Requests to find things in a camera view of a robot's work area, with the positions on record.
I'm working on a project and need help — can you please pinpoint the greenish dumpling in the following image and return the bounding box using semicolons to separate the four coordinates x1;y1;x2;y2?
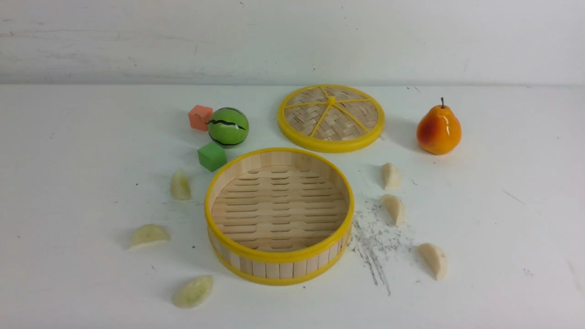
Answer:
170;168;191;200
129;223;171;250
171;275;213;309

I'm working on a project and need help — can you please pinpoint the bamboo steamer tray yellow rim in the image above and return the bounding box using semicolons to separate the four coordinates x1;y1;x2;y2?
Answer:
204;148;355;286

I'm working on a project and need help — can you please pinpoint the woven bamboo steamer lid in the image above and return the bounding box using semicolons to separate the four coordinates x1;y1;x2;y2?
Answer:
277;84;386;153

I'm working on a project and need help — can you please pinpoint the orange foam cube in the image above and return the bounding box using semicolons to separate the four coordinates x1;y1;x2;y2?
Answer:
188;105;214;132

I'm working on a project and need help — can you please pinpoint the green striped watermelon ball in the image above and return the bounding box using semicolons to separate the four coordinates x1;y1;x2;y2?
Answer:
207;107;250;148

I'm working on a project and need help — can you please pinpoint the orange yellow toy pear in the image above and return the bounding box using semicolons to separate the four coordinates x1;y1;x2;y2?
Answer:
416;96;462;155

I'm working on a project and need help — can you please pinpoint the green foam cube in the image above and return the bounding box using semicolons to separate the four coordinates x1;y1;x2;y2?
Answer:
197;142;227;172

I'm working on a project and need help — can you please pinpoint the white dumpling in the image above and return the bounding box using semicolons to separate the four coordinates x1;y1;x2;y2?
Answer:
417;243;448;281
382;163;402;190
380;194;407;226

